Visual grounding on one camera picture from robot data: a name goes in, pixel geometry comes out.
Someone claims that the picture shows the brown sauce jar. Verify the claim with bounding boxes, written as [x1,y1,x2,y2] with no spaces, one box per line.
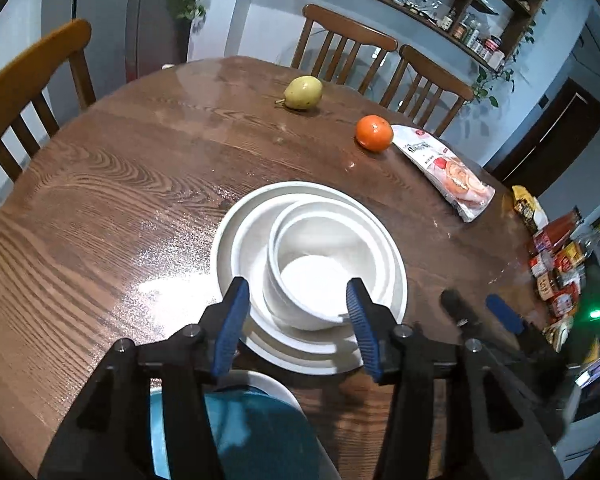
[535,270,561,301]

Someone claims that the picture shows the dark door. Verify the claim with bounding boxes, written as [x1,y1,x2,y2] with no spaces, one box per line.
[485,77,600,197]

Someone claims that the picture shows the white wide bowl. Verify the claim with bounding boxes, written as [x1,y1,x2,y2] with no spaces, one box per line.
[230,192,397,356]

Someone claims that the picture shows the small deep white bowl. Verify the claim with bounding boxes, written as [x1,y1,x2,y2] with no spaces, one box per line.
[262,199,388,332]

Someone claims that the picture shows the pink white snack packet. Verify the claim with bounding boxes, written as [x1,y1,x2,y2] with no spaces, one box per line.
[390,125,496,223]

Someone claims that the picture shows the grey refrigerator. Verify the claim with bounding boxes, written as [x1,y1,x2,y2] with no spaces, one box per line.
[40,0,177,86]

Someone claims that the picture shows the yellow cap vinegar bottle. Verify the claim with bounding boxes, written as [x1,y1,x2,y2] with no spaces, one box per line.
[555,242,588,273]

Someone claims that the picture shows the green trailing vine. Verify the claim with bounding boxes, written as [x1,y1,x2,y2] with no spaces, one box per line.
[472,20,537,108]

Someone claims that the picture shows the green pear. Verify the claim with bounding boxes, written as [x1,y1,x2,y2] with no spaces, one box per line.
[274,76,324,111]

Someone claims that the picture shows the orange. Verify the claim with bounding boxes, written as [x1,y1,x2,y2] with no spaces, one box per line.
[356,115,394,154]

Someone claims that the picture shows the large cream ribbed bowl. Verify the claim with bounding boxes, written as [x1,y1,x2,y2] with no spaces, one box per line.
[210,181,409,375]

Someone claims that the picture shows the wooden wall shelf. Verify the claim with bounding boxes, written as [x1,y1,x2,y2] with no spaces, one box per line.
[405,0,556,73]

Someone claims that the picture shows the wooden chair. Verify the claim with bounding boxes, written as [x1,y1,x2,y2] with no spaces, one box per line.
[0,19,97,233]
[380,44,476,138]
[290,4,398,96]

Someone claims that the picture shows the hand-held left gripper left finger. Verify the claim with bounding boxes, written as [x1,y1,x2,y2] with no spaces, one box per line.
[37,276,251,480]

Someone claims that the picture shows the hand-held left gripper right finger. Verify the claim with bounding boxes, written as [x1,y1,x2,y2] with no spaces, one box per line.
[345,277,563,480]

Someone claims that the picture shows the yellow snack packet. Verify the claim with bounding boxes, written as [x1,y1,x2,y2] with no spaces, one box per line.
[511,185,548,233]

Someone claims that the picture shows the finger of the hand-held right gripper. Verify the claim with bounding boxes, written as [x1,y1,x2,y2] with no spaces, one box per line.
[486,294,527,337]
[440,287,483,343]

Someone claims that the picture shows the red sauce bottle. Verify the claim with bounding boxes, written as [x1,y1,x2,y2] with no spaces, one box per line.
[532,212,581,253]

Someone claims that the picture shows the red sauce jar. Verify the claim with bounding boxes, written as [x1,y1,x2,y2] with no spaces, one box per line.
[550,285,581,318]

